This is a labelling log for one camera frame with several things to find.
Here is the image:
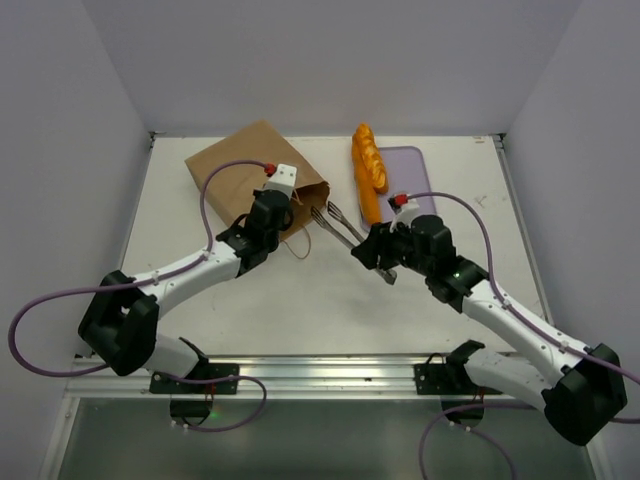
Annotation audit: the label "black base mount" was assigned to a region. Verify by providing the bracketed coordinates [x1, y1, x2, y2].
[413, 340, 501, 410]
[149, 363, 239, 427]

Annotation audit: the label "lilac plastic tray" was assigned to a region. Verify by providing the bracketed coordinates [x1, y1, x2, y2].
[359, 146, 431, 232]

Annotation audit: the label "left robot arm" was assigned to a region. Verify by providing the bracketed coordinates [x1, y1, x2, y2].
[78, 189, 293, 393]

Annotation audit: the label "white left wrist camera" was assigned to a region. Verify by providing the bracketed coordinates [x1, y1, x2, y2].
[263, 163, 297, 197]

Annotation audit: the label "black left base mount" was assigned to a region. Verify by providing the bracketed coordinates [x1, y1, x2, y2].
[149, 363, 239, 427]

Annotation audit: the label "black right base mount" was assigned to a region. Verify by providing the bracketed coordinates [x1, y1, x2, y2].
[413, 340, 501, 410]

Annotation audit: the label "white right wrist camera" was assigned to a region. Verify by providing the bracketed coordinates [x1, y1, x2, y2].
[388, 193, 421, 232]

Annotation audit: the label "brown paper bag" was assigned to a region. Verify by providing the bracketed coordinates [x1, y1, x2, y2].
[186, 120, 330, 240]

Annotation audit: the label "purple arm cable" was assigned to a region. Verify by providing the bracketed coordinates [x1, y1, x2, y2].
[8, 159, 276, 434]
[405, 191, 640, 480]

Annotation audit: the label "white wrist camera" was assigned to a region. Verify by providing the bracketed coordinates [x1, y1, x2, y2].
[388, 193, 421, 232]
[263, 163, 297, 197]

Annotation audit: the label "aluminium mounting rail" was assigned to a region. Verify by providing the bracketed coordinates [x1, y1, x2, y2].
[63, 354, 591, 401]

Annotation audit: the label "metal kitchen tongs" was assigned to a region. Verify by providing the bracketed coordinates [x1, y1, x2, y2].
[309, 200, 400, 287]

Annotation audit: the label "orange fake bread loaf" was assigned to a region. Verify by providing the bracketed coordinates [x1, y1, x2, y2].
[351, 123, 389, 194]

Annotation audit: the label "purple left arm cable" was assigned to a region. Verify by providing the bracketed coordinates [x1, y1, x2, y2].
[8, 159, 276, 434]

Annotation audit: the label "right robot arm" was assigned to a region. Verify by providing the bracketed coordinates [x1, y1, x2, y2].
[351, 215, 627, 446]

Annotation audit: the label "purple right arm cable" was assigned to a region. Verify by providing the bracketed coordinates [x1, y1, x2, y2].
[405, 191, 640, 480]

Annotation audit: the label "orange fake baguette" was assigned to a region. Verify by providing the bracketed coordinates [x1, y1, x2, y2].
[352, 151, 382, 225]

